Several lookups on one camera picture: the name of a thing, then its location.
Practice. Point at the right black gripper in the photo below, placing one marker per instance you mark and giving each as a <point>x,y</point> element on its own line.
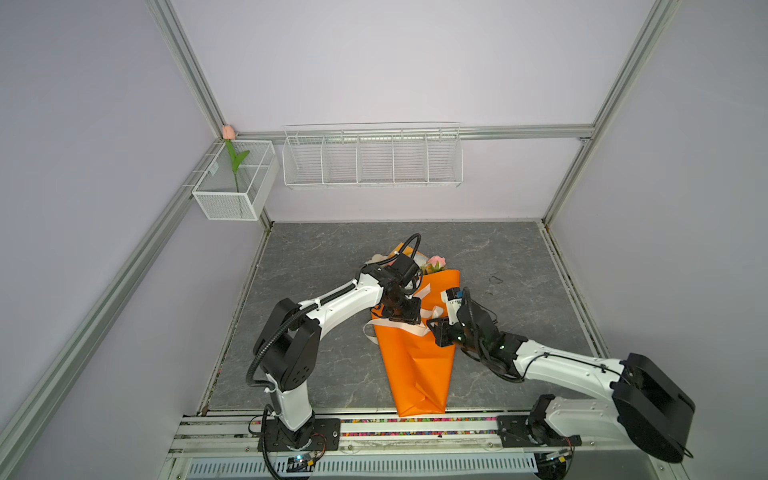
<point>440,335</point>

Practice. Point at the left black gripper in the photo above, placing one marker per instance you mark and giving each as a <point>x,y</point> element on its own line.
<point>413,313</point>

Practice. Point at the white ribbon strip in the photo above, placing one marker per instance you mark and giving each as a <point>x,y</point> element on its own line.
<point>436,309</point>

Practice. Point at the orange wrapping paper sheet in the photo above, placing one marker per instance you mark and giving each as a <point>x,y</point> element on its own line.
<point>419,372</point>

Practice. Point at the cream rose fake flower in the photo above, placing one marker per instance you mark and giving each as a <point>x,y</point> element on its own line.
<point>378,259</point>

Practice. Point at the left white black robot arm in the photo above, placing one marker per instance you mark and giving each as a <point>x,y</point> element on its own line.
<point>286,351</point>

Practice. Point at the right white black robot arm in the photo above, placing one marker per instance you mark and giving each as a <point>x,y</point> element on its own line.
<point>630,400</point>

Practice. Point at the pink tulip fake flower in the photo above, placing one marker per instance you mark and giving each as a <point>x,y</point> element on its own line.
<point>229,135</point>

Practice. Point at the white mesh corner basket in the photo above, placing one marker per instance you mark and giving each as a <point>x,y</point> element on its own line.
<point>215,190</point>

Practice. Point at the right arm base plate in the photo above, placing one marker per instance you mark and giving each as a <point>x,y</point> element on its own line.
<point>522,431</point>

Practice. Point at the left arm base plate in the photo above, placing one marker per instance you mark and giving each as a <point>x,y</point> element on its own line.
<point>317,434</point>

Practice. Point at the white wire wall basket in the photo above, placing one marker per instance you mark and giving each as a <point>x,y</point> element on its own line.
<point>390,154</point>

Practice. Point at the aluminium front rail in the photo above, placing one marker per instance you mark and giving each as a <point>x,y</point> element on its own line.
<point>232,434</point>

